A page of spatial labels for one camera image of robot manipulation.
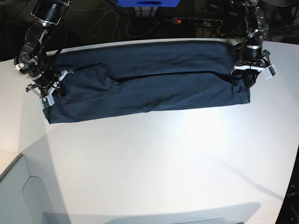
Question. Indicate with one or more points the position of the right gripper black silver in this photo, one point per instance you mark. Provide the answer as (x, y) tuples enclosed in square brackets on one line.
[(39, 70)]

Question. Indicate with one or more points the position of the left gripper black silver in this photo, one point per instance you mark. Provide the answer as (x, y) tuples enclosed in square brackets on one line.
[(251, 52)]

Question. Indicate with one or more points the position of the dark blue T-shirt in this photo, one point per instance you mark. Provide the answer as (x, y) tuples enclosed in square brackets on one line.
[(136, 78)]

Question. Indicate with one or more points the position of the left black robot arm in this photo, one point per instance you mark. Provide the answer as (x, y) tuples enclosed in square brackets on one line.
[(256, 26)]

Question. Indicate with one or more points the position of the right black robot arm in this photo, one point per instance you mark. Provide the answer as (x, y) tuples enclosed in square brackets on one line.
[(47, 14)]

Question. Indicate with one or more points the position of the blue box on stand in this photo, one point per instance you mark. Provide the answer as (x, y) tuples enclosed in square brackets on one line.
[(148, 3)]

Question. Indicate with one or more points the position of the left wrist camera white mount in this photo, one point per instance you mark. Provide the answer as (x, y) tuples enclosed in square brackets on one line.
[(260, 65)]

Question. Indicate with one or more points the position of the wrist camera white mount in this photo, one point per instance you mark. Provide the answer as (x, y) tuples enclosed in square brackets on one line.
[(260, 65), (50, 91)]

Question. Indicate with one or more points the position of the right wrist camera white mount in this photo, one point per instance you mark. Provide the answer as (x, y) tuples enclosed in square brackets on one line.
[(50, 91)]

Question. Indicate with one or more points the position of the power strip with red switch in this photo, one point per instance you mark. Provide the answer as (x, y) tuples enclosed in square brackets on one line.
[(199, 22)]

